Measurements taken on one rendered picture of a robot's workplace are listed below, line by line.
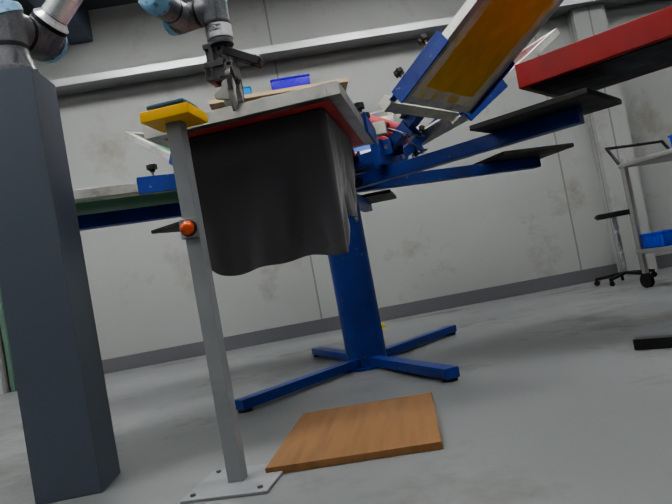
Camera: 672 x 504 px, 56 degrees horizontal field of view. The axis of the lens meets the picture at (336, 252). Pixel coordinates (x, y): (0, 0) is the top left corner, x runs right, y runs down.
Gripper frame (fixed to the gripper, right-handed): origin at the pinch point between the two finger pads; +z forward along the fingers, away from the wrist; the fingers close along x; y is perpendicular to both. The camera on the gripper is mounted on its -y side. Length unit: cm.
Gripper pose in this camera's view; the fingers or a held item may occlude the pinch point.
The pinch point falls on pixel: (239, 108)
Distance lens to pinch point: 186.2
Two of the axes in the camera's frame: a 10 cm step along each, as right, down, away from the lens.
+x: -1.8, 0.0, -9.8
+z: 1.8, 9.8, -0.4
